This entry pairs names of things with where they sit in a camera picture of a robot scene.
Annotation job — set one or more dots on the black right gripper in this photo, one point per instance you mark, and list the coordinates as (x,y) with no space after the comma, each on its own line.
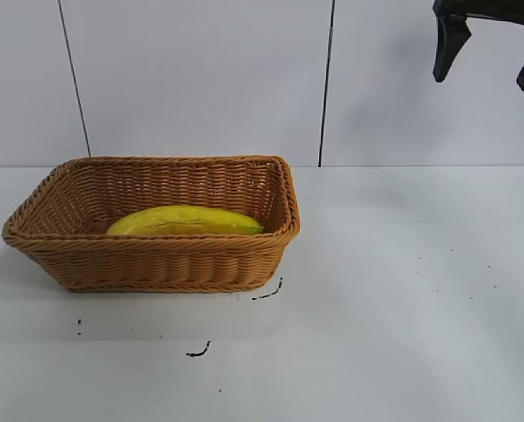
(490,9)

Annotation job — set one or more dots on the yellow banana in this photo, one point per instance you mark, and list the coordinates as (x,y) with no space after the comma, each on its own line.
(178,220)

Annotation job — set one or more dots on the brown woven wicker basket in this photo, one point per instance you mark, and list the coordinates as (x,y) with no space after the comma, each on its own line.
(156,264)

